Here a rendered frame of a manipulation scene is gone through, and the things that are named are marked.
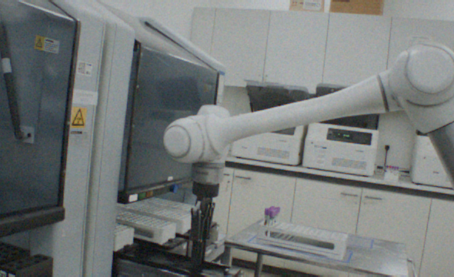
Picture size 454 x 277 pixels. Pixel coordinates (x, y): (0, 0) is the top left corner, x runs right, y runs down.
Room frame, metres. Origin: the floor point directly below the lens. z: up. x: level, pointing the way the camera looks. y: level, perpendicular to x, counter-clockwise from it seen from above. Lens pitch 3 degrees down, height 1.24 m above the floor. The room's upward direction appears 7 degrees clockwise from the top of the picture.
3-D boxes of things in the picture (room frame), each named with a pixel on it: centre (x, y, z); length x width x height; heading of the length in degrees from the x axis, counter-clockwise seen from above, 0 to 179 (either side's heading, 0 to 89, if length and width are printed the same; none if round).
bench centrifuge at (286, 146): (3.77, -0.39, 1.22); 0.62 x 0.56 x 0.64; 159
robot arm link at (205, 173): (1.22, 0.05, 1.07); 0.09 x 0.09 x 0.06
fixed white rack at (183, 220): (1.56, 0.24, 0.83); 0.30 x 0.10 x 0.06; 71
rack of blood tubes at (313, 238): (1.46, -0.29, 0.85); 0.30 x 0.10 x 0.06; 69
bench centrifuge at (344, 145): (3.59, -0.94, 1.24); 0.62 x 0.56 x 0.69; 161
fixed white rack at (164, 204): (1.71, 0.19, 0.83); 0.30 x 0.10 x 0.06; 71
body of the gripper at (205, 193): (1.22, 0.05, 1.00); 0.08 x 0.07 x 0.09; 161
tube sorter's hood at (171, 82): (1.54, 0.40, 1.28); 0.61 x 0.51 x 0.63; 161
